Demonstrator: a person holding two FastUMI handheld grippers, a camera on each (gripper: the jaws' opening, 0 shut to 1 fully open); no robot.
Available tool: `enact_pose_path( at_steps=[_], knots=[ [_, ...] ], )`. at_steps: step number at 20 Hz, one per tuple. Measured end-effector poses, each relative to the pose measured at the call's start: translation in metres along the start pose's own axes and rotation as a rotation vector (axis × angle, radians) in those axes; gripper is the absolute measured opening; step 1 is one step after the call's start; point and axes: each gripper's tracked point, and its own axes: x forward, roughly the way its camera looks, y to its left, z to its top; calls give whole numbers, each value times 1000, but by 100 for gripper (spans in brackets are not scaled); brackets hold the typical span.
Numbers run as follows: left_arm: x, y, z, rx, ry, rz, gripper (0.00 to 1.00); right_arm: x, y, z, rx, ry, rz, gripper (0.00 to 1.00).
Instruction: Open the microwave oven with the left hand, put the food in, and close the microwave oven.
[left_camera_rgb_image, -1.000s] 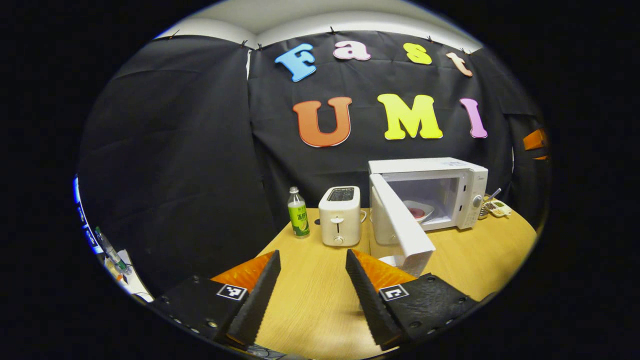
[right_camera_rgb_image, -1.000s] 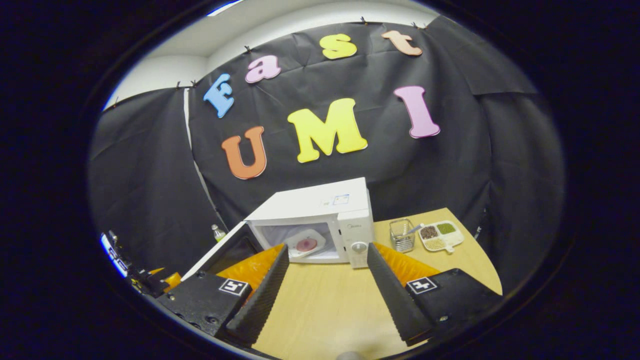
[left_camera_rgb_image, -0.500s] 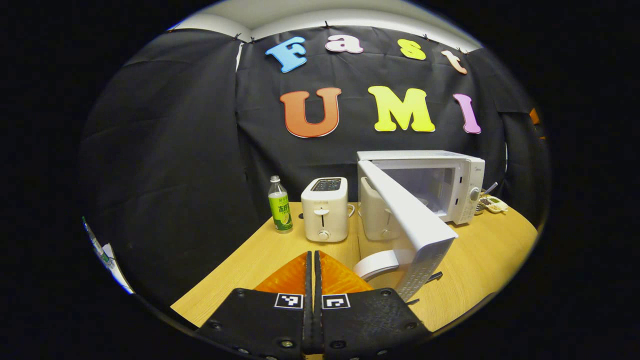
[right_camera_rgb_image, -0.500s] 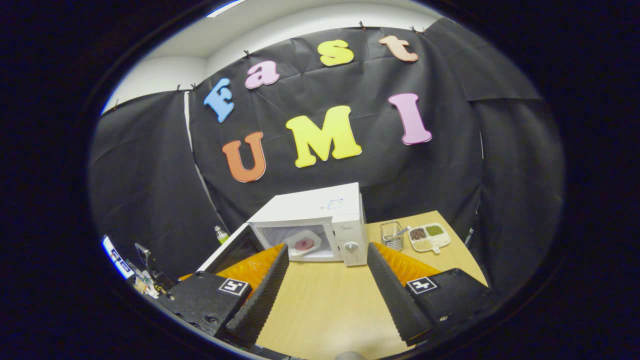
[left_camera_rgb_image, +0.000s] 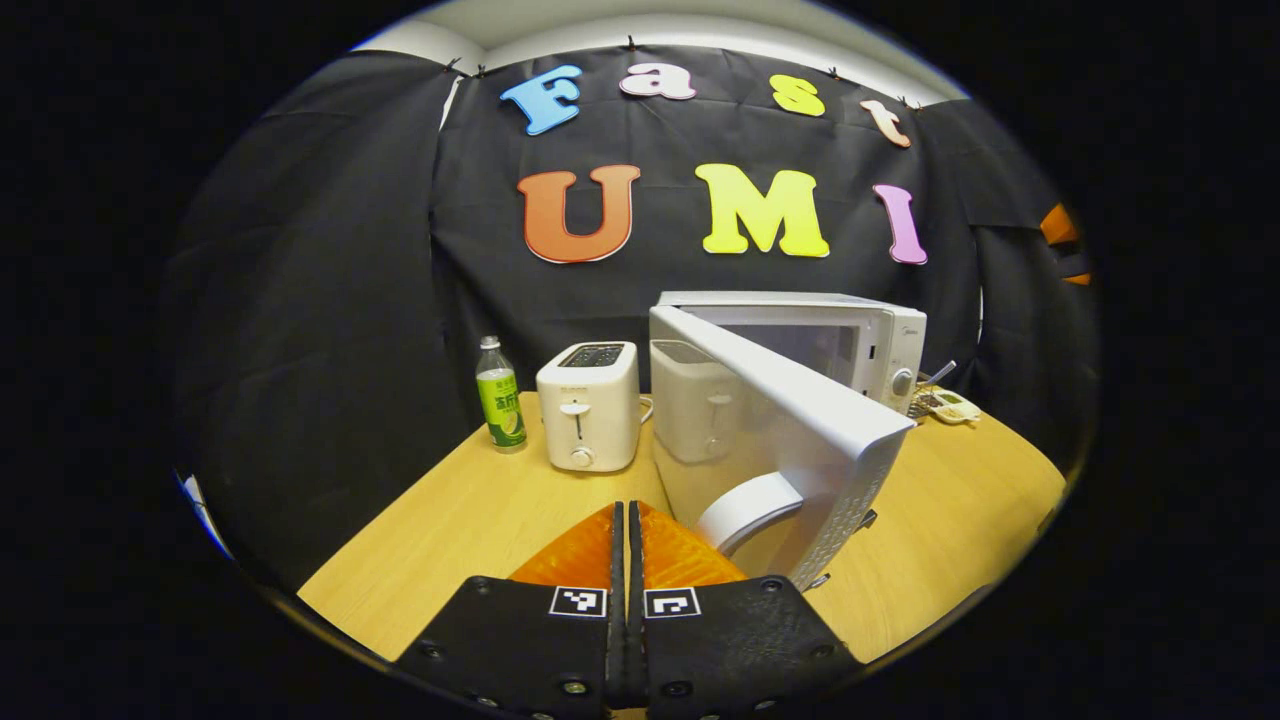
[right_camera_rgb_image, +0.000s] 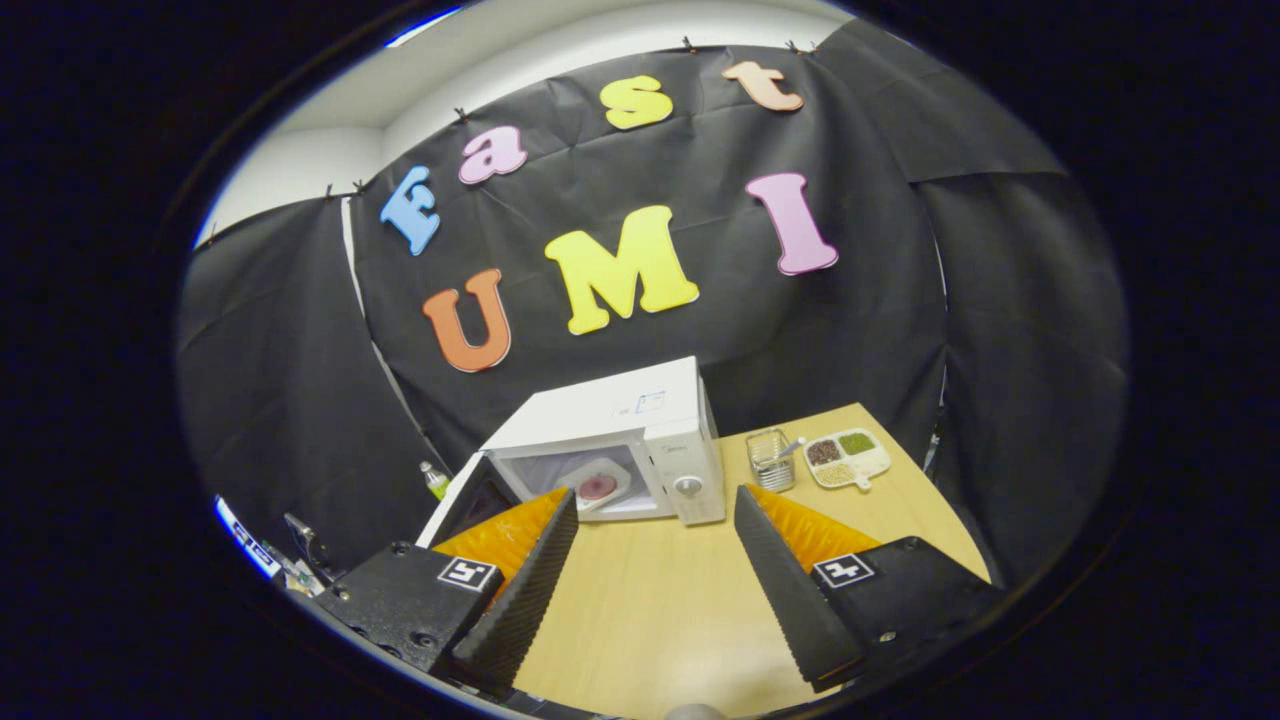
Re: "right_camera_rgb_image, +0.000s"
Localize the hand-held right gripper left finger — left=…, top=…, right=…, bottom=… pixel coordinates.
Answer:
left=330, top=487, right=581, bottom=694

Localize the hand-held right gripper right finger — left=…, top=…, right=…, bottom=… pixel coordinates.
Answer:
left=733, top=483, right=1001, bottom=694

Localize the white square plate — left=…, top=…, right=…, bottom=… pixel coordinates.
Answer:
left=560, top=457, right=633, bottom=513

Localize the white microwave oven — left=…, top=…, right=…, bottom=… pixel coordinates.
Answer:
left=415, top=356, right=728, bottom=549

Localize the white divided grain dish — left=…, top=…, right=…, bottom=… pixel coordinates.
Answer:
left=803, top=428, right=893, bottom=493

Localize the wire mesh utensil holder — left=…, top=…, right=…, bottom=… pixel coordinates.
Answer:
left=745, top=428, right=796, bottom=493

